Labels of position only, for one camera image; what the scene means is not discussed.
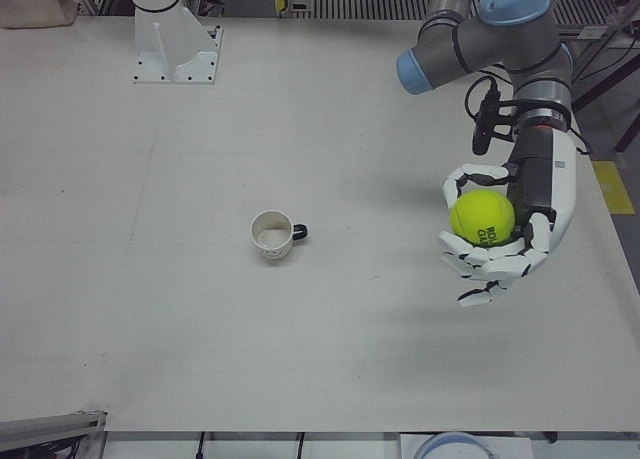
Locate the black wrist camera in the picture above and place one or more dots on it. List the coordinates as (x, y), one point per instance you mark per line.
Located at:
(486, 121)

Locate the white robot arm base mount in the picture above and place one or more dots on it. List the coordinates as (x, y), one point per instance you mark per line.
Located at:
(172, 54)

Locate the aluminium frame profile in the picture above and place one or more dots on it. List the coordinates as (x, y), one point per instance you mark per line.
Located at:
(45, 424)

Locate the yellow tennis ball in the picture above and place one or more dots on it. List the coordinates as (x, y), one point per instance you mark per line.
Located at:
(481, 215)

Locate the black tripod leg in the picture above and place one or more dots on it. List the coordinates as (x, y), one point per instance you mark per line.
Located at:
(631, 104)

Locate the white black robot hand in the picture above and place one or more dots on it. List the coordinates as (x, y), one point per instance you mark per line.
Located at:
(562, 179)

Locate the yellow tape patch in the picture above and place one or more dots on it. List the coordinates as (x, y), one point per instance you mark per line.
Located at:
(612, 186)

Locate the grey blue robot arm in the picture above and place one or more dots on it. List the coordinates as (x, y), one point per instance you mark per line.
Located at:
(500, 34)

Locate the blue white round object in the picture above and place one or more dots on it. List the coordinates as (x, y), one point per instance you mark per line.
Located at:
(452, 446)

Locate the beige cloth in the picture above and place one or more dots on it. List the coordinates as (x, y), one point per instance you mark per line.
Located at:
(32, 4)

